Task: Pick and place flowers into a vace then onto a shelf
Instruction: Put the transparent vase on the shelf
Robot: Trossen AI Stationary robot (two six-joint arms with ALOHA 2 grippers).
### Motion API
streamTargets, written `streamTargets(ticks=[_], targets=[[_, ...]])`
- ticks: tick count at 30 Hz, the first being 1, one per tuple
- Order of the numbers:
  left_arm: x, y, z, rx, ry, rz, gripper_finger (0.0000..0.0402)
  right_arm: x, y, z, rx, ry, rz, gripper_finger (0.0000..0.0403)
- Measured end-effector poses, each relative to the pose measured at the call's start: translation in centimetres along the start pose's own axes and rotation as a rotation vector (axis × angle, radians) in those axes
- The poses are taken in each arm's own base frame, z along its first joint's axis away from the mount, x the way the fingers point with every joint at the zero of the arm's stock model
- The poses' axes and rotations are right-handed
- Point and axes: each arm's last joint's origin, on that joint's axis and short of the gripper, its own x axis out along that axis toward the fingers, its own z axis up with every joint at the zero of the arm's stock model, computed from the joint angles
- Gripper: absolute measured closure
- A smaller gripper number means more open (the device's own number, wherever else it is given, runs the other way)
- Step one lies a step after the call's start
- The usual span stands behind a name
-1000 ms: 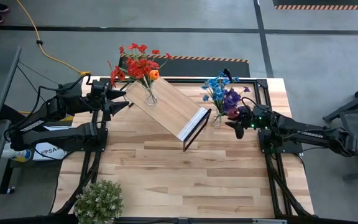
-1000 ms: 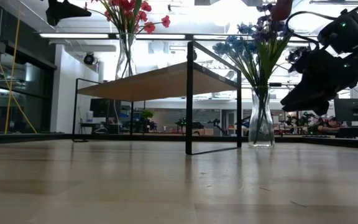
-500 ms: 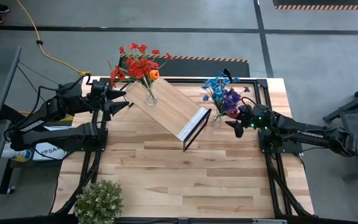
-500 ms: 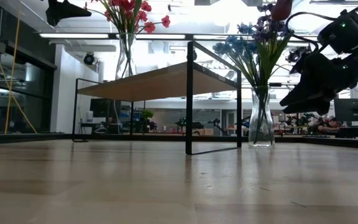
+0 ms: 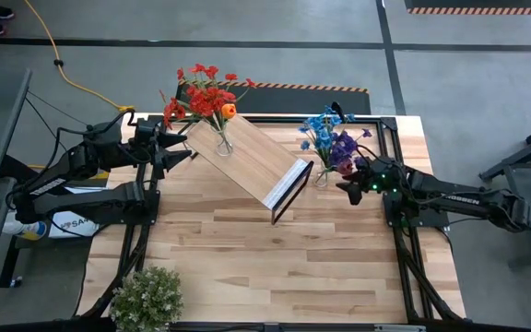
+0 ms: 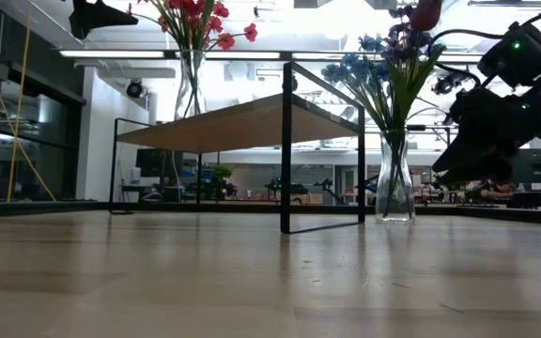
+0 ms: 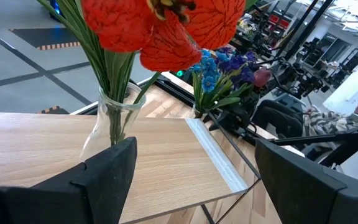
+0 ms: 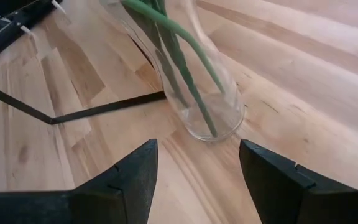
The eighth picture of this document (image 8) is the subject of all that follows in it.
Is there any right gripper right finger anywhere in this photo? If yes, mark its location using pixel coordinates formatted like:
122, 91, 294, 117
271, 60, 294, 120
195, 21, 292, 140
239, 139, 358, 224

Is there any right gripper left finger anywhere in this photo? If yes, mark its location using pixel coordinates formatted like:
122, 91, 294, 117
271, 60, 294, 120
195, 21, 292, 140
0, 138, 159, 224

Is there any purple artificial flower bunch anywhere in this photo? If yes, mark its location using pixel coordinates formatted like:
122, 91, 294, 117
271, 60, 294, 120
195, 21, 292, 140
149, 0, 220, 138

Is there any dark red artificial tulip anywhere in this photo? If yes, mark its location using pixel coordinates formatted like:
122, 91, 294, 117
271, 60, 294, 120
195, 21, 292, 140
120, 0, 227, 95

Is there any clear glass vase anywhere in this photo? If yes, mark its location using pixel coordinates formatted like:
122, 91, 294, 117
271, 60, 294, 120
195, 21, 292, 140
99, 0, 247, 143

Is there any wooden shelf with black frame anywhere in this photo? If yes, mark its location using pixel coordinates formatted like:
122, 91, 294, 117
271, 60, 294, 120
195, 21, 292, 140
0, 80, 168, 126

